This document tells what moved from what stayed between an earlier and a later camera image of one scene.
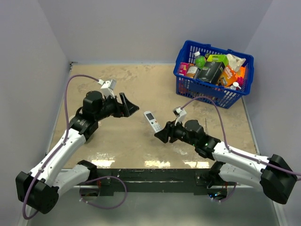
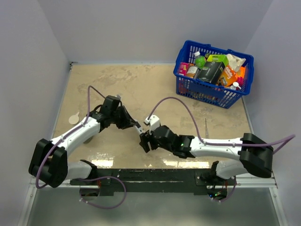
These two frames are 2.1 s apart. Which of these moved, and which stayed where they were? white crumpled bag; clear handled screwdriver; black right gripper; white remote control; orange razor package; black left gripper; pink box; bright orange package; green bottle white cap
Moved: white remote control; black left gripper; black right gripper
Stayed: clear handled screwdriver; green bottle white cap; bright orange package; white crumpled bag; pink box; orange razor package
